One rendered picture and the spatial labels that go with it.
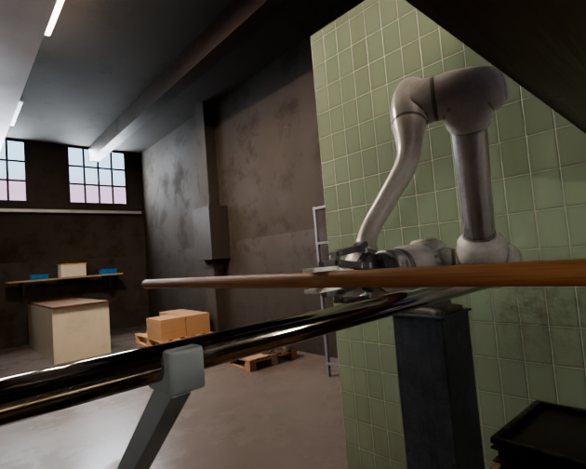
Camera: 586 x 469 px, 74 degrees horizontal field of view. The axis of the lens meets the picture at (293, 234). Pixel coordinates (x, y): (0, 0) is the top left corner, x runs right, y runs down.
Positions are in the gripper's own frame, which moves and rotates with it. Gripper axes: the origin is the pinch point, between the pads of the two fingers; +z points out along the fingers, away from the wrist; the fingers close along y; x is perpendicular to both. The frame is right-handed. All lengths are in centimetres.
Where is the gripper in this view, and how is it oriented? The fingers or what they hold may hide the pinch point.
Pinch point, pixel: (321, 279)
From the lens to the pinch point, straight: 72.9
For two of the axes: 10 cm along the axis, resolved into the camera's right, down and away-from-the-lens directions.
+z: -7.3, 0.2, -6.9
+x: -6.8, 1.0, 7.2
